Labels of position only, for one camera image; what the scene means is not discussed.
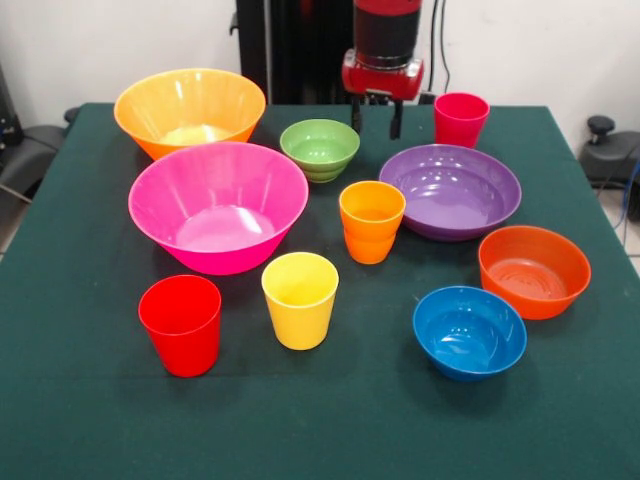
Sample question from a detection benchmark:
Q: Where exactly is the purple bowl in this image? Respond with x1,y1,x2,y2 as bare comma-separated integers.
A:
378,143,523,243

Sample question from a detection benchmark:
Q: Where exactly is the red cup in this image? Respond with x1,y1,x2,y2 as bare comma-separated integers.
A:
137,274,223,378

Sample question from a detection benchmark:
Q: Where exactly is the blue bowl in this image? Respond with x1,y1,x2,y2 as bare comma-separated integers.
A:
412,285,528,383

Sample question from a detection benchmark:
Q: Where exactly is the orange cup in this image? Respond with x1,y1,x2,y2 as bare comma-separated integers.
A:
343,230,399,265
338,180,407,244

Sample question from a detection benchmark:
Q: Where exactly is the crimson cup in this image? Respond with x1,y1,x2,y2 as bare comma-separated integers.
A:
433,91,491,150

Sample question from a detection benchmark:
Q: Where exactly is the yellow cup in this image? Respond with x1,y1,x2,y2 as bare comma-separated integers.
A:
260,251,340,351

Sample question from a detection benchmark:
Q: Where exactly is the black cable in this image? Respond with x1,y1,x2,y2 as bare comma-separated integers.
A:
424,0,441,94
439,0,453,96

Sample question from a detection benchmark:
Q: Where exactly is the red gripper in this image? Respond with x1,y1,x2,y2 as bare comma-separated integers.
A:
341,48,425,140

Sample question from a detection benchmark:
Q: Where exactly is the black machine base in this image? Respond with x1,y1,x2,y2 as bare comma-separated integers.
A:
0,62,81,201
578,115,640,189

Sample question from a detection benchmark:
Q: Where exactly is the orange-red bowl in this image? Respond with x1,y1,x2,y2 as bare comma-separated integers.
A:
478,225,593,321

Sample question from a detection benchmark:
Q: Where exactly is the stack of green bowls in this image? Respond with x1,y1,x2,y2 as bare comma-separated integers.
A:
279,118,361,184

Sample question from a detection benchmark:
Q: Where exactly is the large pink bowl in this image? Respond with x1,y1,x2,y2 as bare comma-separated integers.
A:
127,141,310,276

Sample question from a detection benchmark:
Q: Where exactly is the dark green table cloth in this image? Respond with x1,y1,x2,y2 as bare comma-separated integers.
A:
0,102,640,480

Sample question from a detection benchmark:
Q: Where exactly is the large orange bowl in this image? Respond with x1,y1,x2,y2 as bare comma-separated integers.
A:
113,68,267,161

